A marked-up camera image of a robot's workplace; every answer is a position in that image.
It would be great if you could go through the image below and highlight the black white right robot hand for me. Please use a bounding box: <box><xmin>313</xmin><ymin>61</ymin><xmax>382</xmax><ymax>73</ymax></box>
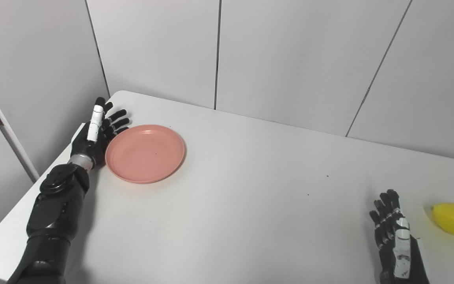
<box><xmin>369</xmin><ymin>189</ymin><xmax>430</xmax><ymax>284</ymax></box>

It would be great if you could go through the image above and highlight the white vertical frame post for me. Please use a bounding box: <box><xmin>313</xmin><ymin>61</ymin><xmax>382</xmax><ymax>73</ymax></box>
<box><xmin>0</xmin><ymin>65</ymin><xmax>40</xmax><ymax>183</ymax></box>

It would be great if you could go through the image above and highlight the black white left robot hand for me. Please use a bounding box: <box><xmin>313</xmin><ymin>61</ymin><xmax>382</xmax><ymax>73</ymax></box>
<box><xmin>70</xmin><ymin>97</ymin><xmax>130</xmax><ymax>166</ymax></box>

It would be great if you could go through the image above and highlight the pink round plate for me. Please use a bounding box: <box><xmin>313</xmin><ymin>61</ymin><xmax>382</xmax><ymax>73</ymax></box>
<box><xmin>105</xmin><ymin>124</ymin><xmax>186</xmax><ymax>184</ymax></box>

